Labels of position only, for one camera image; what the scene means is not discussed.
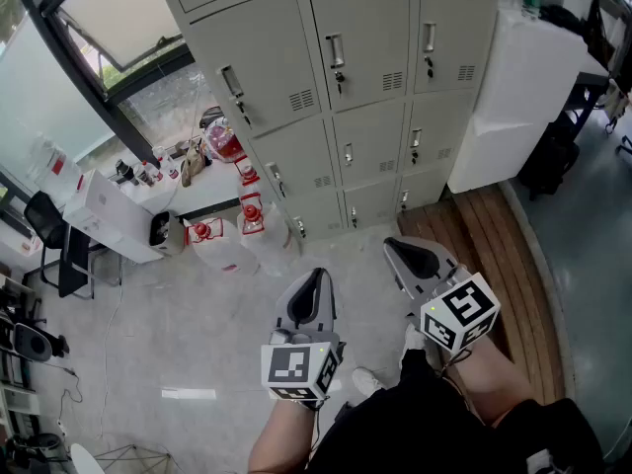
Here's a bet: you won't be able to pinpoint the beige metal locker cabinet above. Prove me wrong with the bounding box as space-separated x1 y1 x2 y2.
150 0 503 241

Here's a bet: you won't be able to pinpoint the grey round-faced device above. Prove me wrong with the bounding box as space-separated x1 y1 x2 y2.
12 321 70 363

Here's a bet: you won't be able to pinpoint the person's black clothes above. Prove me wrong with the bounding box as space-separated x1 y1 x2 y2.
305 348 606 474

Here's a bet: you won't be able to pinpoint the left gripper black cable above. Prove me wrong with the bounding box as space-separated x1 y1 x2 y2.
308 397 330 458

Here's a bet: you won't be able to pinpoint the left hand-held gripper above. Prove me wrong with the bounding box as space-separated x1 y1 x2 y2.
260 267 348 412

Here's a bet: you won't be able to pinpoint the grey metal locker door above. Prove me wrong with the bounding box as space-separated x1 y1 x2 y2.
307 0 414 113

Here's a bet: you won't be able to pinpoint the grey wire stand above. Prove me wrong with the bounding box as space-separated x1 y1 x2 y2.
93 442 172 474

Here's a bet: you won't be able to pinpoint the white cardboard carton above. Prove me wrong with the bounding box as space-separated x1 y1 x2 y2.
62 168 164 265

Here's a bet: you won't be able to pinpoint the person's left white shoe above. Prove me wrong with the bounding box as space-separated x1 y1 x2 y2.
351 366 384 397

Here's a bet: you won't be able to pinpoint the white side desk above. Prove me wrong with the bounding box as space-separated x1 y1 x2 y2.
0 214 45 271

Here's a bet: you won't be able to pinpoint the large white box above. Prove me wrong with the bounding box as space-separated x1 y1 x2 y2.
446 7 611 196

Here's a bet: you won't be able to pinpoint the black bag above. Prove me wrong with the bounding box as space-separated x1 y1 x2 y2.
540 3 589 37

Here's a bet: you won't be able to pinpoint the small white bin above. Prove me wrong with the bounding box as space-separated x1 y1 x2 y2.
147 209 188 259

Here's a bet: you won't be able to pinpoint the black office chair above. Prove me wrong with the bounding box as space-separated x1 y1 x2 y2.
23 190 122 299

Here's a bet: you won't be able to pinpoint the white bottle red label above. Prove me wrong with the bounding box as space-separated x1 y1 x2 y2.
152 145 180 181
133 160 158 187

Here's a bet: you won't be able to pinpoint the white low counter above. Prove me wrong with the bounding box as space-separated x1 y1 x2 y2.
111 158 248 216

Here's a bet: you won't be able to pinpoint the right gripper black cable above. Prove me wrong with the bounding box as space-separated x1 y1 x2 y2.
438 348 488 424

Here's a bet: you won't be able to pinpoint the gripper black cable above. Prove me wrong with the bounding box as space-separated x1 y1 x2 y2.
438 348 488 424
308 397 330 458

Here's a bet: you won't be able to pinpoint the black adapter cable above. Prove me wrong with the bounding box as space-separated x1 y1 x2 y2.
46 360 85 404

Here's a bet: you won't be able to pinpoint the white floor cable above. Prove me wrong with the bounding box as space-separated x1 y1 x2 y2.
96 259 124 438

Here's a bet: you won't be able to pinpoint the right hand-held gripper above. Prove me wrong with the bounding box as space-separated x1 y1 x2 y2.
382 236 502 356

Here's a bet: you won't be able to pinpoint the black metal desk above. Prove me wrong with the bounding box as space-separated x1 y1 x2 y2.
562 66 616 142

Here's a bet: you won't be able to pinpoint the cluttered equipment rack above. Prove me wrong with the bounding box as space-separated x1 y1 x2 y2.
0 259 48 474

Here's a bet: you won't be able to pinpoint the person's right forearm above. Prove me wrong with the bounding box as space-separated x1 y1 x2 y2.
451 333 537 429

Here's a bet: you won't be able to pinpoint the black mug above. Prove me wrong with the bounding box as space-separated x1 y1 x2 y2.
115 158 142 187

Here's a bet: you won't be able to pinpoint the black backpack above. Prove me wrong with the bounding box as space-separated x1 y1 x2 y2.
517 121 582 201

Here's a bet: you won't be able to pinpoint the brown wooden slat platform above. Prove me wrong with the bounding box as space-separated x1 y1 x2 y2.
397 183 567 407

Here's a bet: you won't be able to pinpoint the black window frame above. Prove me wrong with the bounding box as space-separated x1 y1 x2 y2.
9 0 198 167

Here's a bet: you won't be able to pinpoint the person's white shoe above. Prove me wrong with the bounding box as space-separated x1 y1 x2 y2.
351 366 384 397
398 322 443 369

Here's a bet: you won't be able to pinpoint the red and white plastic bag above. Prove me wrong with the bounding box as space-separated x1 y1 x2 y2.
202 116 246 165

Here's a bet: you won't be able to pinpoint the black cap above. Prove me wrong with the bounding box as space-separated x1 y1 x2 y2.
197 105 226 128

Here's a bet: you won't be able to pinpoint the brown paper bag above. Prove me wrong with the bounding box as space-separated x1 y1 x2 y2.
180 138 206 188

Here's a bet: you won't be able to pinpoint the person's right white shoe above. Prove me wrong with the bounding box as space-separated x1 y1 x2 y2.
398 322 443 369

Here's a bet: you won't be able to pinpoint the person's left forearm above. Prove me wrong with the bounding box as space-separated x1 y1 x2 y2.
246 397 317 474

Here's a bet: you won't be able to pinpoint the clear container red label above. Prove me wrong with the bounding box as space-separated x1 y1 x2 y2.
27 133 85 206

